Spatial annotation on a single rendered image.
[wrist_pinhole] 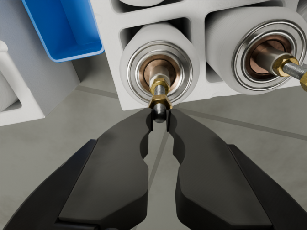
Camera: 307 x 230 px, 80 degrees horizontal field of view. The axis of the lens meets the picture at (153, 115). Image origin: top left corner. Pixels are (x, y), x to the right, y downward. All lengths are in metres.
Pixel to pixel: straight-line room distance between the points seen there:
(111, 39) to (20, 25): 0.18
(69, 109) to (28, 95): 0.22
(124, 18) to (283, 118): 0.52
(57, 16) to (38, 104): 0.19
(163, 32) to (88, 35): 0.30
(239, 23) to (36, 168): 0.73
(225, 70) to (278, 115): 0.42
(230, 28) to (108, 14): 0.16
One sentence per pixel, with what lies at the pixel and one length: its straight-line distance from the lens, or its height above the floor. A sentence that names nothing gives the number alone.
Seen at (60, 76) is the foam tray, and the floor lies 0.08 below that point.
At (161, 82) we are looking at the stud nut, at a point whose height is 0.30.
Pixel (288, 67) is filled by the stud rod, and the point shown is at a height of 0.30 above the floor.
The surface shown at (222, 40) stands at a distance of 0.24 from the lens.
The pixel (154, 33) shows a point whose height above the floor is 0.25.
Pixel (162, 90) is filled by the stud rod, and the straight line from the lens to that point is 0.16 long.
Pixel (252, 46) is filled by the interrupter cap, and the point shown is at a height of 0.25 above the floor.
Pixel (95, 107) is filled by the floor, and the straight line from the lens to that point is 0.55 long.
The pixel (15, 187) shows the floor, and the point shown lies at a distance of 0.92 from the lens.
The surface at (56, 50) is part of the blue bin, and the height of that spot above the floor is 0.09.
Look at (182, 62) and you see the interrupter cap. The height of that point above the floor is 0.25.
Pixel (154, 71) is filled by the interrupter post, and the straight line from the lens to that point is 0.20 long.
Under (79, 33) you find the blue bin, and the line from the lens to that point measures 0.49.
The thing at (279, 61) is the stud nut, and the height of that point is 0.29.
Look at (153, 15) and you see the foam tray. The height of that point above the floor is 0.18.
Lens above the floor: 0.46
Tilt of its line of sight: 60 degrees down
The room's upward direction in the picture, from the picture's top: 178 degrees counter-clockwise
